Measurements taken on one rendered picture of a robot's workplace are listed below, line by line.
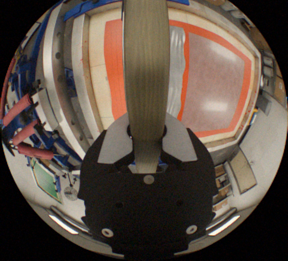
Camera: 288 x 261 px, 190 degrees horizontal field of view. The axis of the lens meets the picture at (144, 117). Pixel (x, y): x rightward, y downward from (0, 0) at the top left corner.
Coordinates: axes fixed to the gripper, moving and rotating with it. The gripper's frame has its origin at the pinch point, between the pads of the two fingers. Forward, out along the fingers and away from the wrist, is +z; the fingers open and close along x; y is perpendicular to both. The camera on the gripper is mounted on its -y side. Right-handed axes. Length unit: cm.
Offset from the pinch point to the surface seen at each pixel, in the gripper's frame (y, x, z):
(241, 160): 235, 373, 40
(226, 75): -7.0, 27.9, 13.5
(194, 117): 9.8, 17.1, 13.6
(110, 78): -3.2, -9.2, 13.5
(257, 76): -15, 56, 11
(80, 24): -21.4, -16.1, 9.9
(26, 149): 15, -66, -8
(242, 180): 273, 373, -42
